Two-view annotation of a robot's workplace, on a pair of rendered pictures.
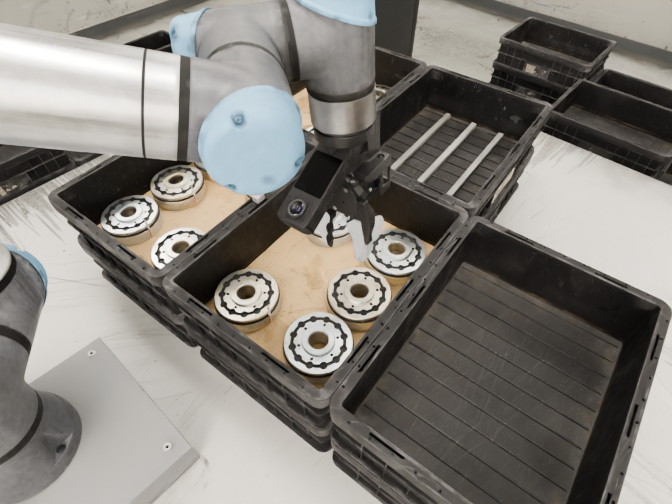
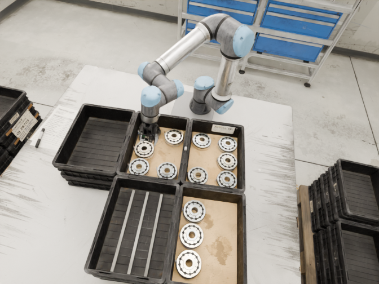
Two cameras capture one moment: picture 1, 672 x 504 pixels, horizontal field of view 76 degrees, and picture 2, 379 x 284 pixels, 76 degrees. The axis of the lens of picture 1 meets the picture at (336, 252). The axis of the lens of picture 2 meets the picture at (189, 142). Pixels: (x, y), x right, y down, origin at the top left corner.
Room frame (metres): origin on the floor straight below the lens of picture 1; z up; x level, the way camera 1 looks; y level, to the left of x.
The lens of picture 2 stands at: (1.08, -0.25, 1.93)
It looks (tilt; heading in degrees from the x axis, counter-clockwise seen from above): 55 degrees down; 144
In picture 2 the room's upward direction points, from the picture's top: 8 degrees clockwise
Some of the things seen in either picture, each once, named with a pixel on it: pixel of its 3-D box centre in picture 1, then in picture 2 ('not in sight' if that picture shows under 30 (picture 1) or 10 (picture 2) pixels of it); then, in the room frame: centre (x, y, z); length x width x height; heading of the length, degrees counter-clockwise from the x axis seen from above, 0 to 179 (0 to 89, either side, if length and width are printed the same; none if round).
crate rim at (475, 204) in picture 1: (446, 129); (137, 223); (0.75, -0.22, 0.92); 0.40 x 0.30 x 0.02; 143
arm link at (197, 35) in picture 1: (237, 58); (167, 89); (0.40, 0.09, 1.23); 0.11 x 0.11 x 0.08; 13
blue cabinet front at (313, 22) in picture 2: not in sight; (293, 33); (-0.40, 2.00, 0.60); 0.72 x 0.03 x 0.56; 48
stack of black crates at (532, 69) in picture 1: (539, 88); not in sight; (1.89, -0.95, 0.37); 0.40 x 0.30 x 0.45; 48
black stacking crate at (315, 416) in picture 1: (326, 269); (156, 150); (0.43, 0.02, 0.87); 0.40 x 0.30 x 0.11; 143
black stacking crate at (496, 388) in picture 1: (499, 373); (100, 142); (0.25, -0.22, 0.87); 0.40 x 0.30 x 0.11; 143
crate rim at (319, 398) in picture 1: (325, 249); (156, 144); (0.43, 0.02, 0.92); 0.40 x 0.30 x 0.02; 143
